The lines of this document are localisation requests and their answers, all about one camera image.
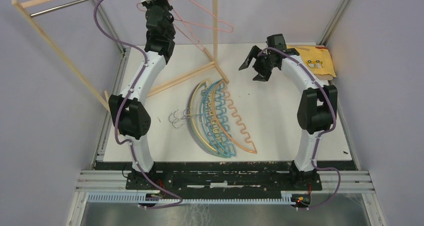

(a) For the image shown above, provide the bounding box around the blue wavy plastic hanger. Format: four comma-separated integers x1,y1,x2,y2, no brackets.
202,80,238,158

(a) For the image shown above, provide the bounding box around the purple plastic hanger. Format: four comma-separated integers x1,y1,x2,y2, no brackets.
168,86,217,156

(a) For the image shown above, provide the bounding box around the white slotted cable duct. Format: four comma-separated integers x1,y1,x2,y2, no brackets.
87,192,300,206

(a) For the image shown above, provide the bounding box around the pink wire hanger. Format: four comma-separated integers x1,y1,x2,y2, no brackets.
136,0,234,53

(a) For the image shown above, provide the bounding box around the yellow plastic hanger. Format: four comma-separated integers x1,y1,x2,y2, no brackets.
185,79,220,156

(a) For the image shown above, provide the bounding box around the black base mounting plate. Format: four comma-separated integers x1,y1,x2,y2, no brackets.
94,161,322,199

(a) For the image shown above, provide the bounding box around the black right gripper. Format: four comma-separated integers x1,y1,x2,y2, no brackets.
239,45,276,82

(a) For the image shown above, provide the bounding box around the metal hanging rod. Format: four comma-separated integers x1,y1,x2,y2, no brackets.
30,0,93,18

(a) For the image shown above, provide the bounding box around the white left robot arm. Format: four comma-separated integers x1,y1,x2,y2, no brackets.
108,0,176,189

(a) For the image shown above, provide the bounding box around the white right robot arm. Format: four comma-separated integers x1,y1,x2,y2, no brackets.
239,34,338,190

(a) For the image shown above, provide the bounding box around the teal plastic hanger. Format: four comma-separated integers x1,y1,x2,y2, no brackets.
198,80,233,159

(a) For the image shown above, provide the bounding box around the wooden clothes rack frame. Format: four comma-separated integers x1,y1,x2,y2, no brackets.
11,0,230,111

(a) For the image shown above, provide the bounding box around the yellow printed folded cloth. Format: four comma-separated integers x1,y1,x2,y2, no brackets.
288,45,337,81

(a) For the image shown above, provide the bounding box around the orange wavy plastic hanger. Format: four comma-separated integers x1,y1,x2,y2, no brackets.
213,80,258,155

